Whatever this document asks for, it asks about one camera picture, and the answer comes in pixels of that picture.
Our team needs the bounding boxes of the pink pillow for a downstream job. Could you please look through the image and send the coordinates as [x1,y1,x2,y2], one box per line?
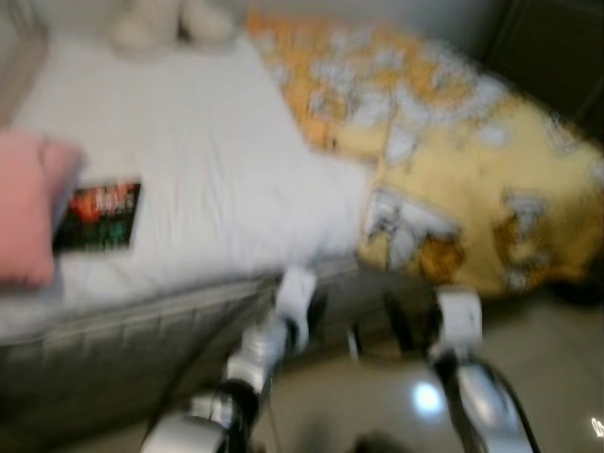
[0,132,86,289]

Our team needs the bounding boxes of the cream plush toy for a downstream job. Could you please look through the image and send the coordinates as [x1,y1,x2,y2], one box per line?
[106,0,237,54]

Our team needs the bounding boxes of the grey cable loop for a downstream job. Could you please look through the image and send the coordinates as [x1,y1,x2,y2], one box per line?
[347,321,445,365]

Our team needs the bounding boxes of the grey bed frame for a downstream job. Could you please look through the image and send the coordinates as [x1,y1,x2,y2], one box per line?
[0,260,445,446]

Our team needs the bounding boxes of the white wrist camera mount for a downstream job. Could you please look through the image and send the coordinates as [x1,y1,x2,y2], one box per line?
[276,267,317,352]
[439,288,484,358]

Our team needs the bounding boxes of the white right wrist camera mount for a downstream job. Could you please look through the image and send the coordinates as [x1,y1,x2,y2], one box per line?
[439,288,484,358]

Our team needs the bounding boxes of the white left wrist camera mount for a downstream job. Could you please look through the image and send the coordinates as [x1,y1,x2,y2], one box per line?
[276,267,317,352]

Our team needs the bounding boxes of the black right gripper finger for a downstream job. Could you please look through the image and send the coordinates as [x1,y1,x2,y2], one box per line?
[385,293,416,355]

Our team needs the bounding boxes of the dark cabinet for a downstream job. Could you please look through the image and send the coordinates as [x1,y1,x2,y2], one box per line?
[481,0,604,143]

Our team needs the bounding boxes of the white mattress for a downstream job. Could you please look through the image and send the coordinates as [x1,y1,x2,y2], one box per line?
[0,28,380,341]

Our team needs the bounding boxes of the yellow orange cartoon blanket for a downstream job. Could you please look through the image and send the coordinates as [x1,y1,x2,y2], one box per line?
[245,11,604,297]

